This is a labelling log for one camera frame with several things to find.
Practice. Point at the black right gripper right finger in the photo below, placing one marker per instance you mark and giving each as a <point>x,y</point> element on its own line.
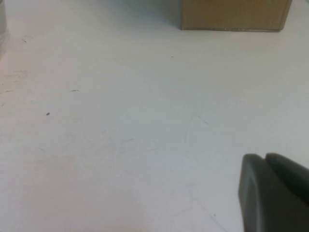
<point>294,174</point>

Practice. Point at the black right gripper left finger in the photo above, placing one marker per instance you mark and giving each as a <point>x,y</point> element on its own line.
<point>256,203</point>

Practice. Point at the brown cardboard box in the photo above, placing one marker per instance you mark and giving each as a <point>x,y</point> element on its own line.
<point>231,14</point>

